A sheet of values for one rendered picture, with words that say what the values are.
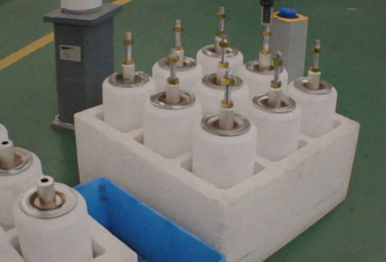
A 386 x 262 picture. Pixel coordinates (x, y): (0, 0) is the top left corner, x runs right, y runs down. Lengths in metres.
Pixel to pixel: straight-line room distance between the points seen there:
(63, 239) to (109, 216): 0.35
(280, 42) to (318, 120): 0.28
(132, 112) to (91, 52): 0.33
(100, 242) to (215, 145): 0.23
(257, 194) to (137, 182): 0.21
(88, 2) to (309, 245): 0.72
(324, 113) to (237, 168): 0.23
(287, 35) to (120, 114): 0.42
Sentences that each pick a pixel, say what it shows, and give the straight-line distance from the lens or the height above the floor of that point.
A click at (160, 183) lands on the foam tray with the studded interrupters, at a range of 0.86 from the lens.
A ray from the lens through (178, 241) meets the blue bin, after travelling 0.83.
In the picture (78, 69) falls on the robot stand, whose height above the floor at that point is 0.17.
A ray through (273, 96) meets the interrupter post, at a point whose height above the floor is 0.27.
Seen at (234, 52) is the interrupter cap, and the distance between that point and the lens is 1.12.
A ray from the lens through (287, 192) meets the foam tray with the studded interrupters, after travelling 0.89.
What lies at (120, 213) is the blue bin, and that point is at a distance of 0.93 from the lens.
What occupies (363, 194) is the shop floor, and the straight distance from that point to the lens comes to 1.17.
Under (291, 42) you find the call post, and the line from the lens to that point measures 1.18.
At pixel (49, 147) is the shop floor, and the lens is 1.30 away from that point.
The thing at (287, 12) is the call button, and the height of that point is 0.33.
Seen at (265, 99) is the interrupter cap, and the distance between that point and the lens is 0.91.
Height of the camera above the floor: 0.62
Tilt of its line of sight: 26 degrees down
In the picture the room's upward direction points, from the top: 1 degrees clockwise
